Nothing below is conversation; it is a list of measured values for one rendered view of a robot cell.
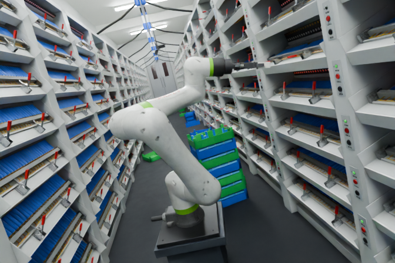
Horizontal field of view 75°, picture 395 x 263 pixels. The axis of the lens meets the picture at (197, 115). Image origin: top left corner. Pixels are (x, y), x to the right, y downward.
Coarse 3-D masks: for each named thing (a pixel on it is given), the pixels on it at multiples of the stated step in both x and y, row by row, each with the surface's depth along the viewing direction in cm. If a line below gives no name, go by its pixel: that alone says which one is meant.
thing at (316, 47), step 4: (304, 48) 111; (308, 48) 107; (312, 48) 104; (316, 48) 101; (320, 48) 99; (288, 52) 126; (292, 52) 120; (296, 52) 116; (300, 52) 113; (272, 56) 145; (276, 56) 136; (284, 56) 128; (296, 56) 115
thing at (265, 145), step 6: (252, 126) 225; (246, 132) 225; (252, 132) 224; (258, 132) 210; (264, 132) 205; (246, 138) 222; (252, 138) 207; (258, 138) 204; (264, 138) 198; (258, 144) 195; (264, 144) 189; (270, 144) 181; (264, 150) 185; (270, 150) 175; (270, 156) 177
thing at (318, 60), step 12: (312, 36) 122; (276, 48) 148; (324, 48) 89; (264, 60) 148; (288, 60) 121; (300, 60) 106; (312, 60) 98; (324, 60) 91; (264, 72) 149; (276, 72) 134
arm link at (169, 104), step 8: (184, 88) 125; (192, 88) 125; (200, 88) 127; (168, 96) 116; (176, 96) 118; (184, 96) 121; (192, 96) 124; (200, 96) 128; (152, 104) 107; (160, 104) 110; (168, 104) 113; (176, 104) 117; (184, 104) 121; (168, 112) 113
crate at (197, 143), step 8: (224, 128) 202; (232, 128) 186; (200, 136) 200; (208, 136) 202; (216, 136) 183; (224, 136) 184; (232, 136) 186; (192, 144) 186; (200, 144) 180; (208, 144) 182
